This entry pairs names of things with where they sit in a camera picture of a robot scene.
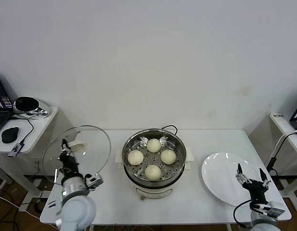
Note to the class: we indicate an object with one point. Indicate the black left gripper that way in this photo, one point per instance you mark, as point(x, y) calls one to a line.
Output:
point(69, 163)

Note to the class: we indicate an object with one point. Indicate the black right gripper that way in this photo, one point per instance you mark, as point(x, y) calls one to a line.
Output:
point(256, 190)

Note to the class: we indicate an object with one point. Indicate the white steamed baozi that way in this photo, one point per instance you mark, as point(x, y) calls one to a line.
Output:
point(135, 157)
point(168, 157)
point(152, 172)
point(153, 145)

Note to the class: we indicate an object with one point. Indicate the stainless steel steamer pot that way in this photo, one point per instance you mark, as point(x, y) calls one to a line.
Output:
point(177, 149)

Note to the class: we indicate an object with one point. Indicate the round white plate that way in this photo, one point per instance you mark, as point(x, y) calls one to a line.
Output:
point(220, 178)

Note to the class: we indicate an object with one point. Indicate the black computer mouse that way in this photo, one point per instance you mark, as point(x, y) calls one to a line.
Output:
point(10, 134)

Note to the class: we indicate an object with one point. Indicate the shiny chrome black device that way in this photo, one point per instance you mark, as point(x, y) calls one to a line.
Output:
point(27, 105)

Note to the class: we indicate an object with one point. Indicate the white printed label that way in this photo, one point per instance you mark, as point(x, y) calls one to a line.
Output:
point(278, 115)

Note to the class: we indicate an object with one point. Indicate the black laptop purple screen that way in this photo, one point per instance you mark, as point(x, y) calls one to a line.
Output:
point(0, 110)

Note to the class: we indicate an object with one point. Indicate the cream electric cooker base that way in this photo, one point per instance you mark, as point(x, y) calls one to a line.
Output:
point(153, 192)

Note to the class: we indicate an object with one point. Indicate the white wall socket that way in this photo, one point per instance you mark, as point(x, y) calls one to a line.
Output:
point(36, 164)

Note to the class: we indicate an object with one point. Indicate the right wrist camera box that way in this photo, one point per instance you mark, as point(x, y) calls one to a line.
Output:
point(271, 209)

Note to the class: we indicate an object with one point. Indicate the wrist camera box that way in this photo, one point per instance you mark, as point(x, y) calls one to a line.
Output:
point(93, 181)
point(271, 209)

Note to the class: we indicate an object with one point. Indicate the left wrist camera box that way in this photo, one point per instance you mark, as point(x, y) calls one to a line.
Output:
point(93, 181)

